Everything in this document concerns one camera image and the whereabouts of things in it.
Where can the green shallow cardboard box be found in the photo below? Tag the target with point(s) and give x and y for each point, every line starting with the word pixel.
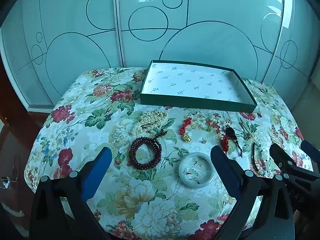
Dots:
pixel 190 85

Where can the small white box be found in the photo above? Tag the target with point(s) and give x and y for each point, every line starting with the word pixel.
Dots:
pixel 241 161

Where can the frosted glass sliding wardrobe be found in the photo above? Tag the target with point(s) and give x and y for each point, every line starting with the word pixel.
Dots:
pixel 75 55

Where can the floral tablecloth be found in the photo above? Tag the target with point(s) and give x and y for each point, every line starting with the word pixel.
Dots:
pixel 150 205

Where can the small green gold trinket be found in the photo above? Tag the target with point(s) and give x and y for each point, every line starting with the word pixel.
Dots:
pixel 204 140

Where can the white jade bangle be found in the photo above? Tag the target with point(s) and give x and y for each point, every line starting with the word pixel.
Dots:
pixel 183 177

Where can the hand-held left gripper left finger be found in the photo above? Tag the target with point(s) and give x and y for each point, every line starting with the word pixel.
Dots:
pixel 97 172

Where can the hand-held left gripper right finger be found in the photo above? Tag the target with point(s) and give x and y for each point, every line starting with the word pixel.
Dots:
pixel 222 170

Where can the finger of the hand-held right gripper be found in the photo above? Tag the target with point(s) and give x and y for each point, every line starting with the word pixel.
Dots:
pixel 282 157
pixel 311 151

